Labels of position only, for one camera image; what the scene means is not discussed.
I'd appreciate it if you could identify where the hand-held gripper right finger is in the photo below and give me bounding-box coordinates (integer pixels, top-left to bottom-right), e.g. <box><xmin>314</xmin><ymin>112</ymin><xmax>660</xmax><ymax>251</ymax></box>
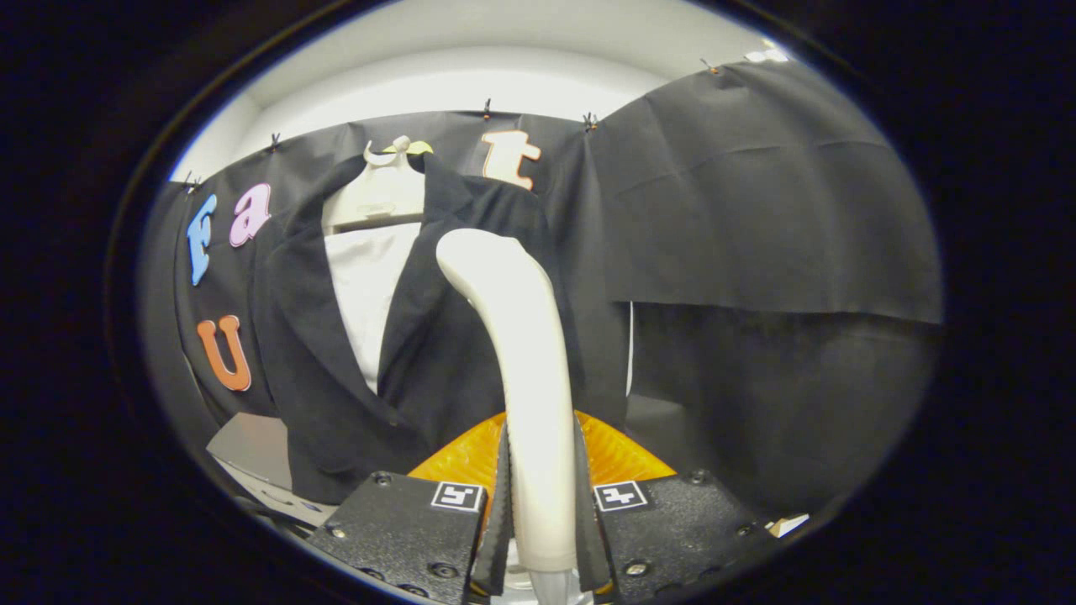
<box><xmin>573</xmin><ymin>410</ymin><xmax>778</xmax><ymax>599</ymax></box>

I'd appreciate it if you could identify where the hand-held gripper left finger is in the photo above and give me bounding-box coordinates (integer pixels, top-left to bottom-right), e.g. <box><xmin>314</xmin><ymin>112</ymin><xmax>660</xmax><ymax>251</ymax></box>
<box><xmin>304</xmin><ymin>412</ymin><xmax>515</xmax><ymax>605</ymax></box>

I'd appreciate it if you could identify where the white garment steamer head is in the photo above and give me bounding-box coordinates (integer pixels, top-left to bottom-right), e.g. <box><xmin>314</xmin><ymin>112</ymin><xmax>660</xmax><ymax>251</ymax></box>
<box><xmin>435</xmin><ymin>229</ymin><xmax>581</xmax><ymax>574</ymax></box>

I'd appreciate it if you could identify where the black jacket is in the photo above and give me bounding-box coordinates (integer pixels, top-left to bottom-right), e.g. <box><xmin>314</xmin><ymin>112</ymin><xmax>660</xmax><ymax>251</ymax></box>
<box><xmin>251</xmin><ymin>154</ymin><xmax>631</xmax><ymax>505</ymax></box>

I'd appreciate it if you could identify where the grey cabinet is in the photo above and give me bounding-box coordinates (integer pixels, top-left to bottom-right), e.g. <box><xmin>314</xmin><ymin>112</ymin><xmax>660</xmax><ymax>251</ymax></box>
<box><xmin>206</xmin><ymin>412</ymin><xmax>337</xmax><ymax>526</ymax></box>

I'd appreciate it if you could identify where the cream plastic hanger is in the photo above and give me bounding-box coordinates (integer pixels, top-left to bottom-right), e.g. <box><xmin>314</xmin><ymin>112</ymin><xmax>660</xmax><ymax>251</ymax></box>
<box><xmin>322</xmin><ymin>136</ymin><xmax>434</xmax><ymax>236</ymax></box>

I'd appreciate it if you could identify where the black backdrop cloth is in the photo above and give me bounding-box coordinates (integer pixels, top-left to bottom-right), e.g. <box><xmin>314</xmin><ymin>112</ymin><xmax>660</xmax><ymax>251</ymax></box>
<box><xmin>139</xmin><ymin>59</ymin><xmax>944</xmax><ymax>513</ymax></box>

